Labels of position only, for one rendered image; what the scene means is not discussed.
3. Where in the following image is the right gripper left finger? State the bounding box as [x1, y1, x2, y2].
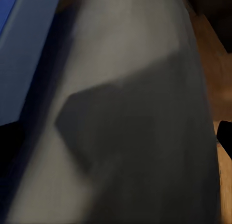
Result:
[0, 121, 25, 179]

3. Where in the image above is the folder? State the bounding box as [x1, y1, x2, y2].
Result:
[0, 0, 59, 126]

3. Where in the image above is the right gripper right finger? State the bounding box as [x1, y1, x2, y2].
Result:
[217, 121, 232, 160]

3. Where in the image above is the swivel chair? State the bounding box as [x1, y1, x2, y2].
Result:
[0, 0, 222, 224]

